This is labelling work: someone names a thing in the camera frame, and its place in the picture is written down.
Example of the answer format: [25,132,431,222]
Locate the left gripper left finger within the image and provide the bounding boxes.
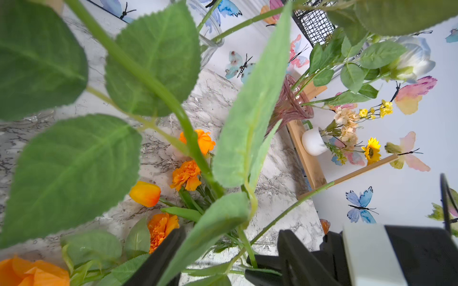
[124,228,186,286]

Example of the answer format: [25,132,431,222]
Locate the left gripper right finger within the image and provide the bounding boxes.
[277,230,339,286]

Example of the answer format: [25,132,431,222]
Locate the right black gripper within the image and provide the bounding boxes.
[244,225,458,286]

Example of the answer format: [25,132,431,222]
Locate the wooden corner shelf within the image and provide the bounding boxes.
[286,82,400,200]

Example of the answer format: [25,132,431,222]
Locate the orange tulip bud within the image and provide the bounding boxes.
[129,181,178,208]

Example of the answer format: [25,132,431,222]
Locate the orange marigold sprig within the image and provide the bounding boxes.
[170,160,202,191]

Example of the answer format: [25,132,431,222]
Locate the sunflower bouquet in white vase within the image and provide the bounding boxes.
[301,100,393,166]

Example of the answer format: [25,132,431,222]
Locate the orange rose lower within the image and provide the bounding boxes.
[1,256,70,286]

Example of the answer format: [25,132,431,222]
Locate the orange rose pile top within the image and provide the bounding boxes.
[195,129,216,158]

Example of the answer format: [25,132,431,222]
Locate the purple ribbed glass vase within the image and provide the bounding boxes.
[266,74,314,134]

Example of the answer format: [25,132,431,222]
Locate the clear ribbed glass vase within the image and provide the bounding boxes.
[186,0,224,70]

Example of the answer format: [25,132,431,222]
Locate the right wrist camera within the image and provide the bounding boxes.
[342,224,407,286]

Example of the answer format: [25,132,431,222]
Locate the black wire wall basket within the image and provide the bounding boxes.
[292,10,336,46]

